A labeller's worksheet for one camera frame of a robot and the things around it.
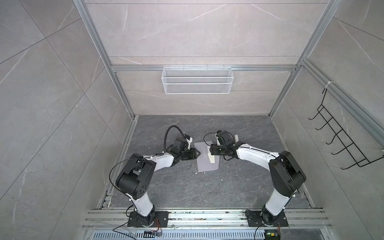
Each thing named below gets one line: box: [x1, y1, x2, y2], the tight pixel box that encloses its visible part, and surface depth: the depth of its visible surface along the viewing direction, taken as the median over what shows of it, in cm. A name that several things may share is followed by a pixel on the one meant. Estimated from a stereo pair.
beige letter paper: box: [207, 146, 215, 164], surface depth 97 cm
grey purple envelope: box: [194, 141, 220, 173], surface depth 95 cm
